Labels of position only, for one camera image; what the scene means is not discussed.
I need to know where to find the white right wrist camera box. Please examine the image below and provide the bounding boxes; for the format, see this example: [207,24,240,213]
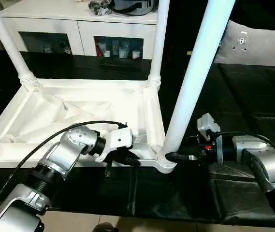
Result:
[196,113,224,166]

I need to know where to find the grey pillow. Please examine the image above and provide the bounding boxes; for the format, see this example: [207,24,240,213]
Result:
[214,19,275,68]

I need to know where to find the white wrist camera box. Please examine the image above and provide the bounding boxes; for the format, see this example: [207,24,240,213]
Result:
[96,127,136,163]
[196,113,224,166]

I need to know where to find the black work mat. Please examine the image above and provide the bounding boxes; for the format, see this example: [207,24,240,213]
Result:
[0,51,275,227]

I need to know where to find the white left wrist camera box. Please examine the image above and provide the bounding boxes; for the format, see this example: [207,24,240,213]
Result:
[96,127,136,163]

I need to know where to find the white plastic table top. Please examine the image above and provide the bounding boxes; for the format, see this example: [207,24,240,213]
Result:
[0,77,177,174]

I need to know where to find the white plastic table leg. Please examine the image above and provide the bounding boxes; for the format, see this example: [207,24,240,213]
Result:
[0,0,41,91]
[146,0,171,88]
[157,0,236,168]

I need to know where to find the white cabinet with glass doors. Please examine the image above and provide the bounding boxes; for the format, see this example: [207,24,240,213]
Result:
[0,0,159,59]

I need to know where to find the grey black bag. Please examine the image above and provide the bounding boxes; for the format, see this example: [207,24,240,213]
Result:
[88,0,157,16]

